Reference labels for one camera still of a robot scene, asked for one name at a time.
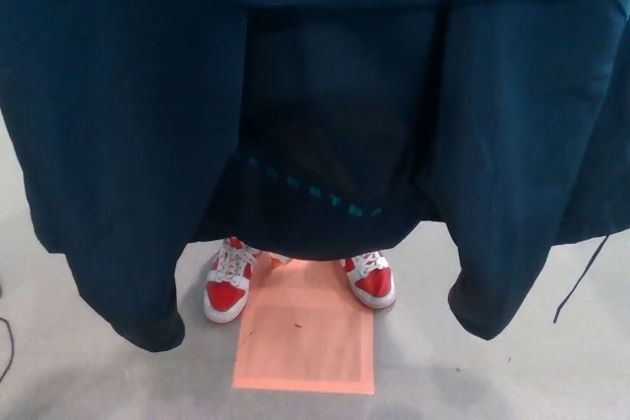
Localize dark teal coat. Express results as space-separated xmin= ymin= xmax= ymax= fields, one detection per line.
xmin=0 ymin=0 xmax=630 ymax=355

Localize red white left sneaker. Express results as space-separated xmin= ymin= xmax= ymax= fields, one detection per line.
xmin=339 ymin=249 xmax=398 ymax=311

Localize red white sneaker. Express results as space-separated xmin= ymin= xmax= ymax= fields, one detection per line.
xmin=202 ymin=236 xmax=263 ymax=326
xmin=339 ymin=249 xmax=398 ymax=311

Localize red white right sneaker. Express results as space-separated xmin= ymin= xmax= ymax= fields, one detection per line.
xmin=202 ymin=236 xmax=263 ymax=326

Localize orange rectangular floor mat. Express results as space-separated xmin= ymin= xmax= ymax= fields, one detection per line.
xmin=231 ymin=251 xmax=376 ymax=383

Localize thin black floor cable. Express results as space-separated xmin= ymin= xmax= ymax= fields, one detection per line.
xmin=0 ymin=315 xmax=17 ymax=383

